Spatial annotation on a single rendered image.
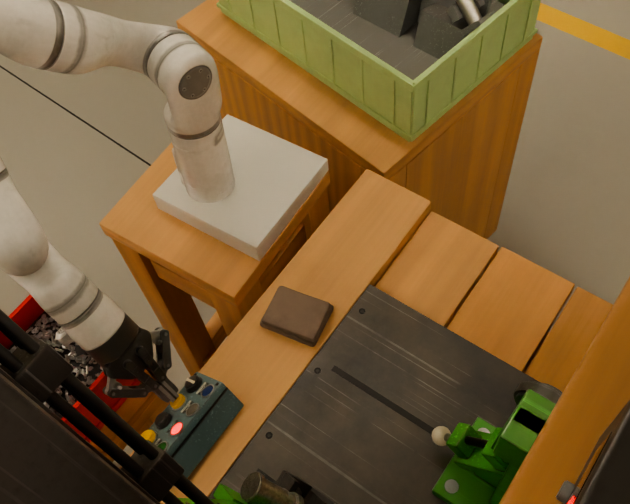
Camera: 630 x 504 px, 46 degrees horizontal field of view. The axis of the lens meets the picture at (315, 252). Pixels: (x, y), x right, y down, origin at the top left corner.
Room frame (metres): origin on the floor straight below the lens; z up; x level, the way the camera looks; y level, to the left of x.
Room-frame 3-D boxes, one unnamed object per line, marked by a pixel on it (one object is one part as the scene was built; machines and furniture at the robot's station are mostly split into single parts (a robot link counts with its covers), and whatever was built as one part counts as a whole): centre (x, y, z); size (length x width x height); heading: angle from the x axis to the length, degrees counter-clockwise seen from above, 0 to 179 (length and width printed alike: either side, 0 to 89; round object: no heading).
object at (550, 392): (0.28, -0.25, 1.12); 0.07 x 0.03 x 0.08; 47
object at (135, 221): (0.86, 0.17, 0.83); 0.32 x 0.32 x 0.04; 51
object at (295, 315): (0.55, 0.04, 0.91); 0.10 x 0.08 x 0.03; 58
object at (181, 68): (0.87, 0.17, 1.14); 0.09 x 0.09 x 0.17; 31
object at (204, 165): (0.86, 0.17, 0.98); 0.09 x 0.09 x 0.17; 46
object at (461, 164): (1.33, -0.16, 0.39); 0.68 x 0.52 x 0.79; 37
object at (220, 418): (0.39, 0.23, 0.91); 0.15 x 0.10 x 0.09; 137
